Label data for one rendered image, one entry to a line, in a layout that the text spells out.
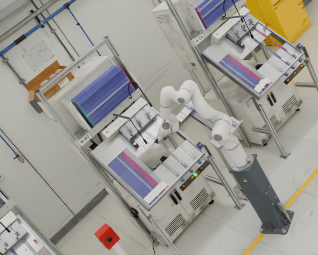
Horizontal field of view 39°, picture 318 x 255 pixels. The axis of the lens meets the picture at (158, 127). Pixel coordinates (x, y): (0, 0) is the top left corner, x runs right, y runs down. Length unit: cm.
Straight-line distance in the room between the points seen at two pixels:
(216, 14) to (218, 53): 37
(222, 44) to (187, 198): 152
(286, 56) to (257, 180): 145
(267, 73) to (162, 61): 188
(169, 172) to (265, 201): 82
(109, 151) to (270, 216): 144
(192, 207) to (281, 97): 151
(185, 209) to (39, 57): 232
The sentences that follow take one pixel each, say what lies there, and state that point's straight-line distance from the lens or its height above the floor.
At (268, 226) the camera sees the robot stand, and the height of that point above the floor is 4.
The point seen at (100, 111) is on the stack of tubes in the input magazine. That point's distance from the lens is 383.
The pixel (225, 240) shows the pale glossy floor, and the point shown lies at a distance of 412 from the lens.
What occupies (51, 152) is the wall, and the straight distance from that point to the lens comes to 534.
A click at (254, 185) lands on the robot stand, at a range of 360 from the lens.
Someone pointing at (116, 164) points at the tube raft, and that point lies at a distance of 383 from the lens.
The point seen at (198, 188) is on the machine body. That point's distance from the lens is 433.
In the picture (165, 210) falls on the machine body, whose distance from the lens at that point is 418.
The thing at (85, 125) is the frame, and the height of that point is 145.
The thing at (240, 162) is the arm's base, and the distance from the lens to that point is 349.
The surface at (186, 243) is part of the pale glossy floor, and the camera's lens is 433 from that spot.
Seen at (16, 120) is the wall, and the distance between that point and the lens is 517.
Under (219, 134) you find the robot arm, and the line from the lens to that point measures 327.
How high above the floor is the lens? 273
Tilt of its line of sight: 25 degrees down
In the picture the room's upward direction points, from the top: 33 degrees counter-clockwise
